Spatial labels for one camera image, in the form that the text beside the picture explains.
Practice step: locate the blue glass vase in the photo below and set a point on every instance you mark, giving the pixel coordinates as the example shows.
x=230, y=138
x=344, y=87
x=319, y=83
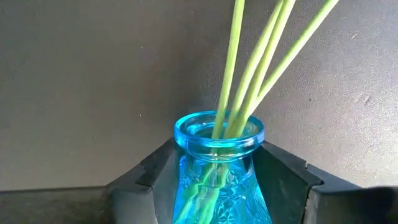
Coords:
x=192, y=137

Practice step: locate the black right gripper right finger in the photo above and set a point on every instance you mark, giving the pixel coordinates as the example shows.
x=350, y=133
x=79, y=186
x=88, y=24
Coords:
x=335, y=205

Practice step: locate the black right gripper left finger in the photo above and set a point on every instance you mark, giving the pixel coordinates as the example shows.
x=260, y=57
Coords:
x=77, y=205

